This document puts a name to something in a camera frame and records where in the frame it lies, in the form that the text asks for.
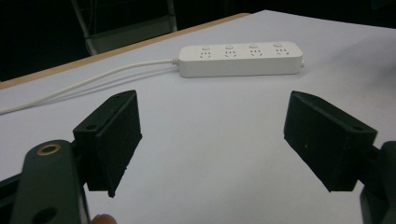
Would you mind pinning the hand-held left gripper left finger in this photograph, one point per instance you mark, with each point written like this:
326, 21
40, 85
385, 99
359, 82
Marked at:
113, 140

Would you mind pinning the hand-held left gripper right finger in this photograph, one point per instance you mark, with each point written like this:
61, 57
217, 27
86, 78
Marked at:
327, 143

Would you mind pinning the white power strip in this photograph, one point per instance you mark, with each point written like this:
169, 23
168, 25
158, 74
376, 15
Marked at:
239, 63

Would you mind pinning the metal stand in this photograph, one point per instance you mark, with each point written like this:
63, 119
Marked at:
130, 32

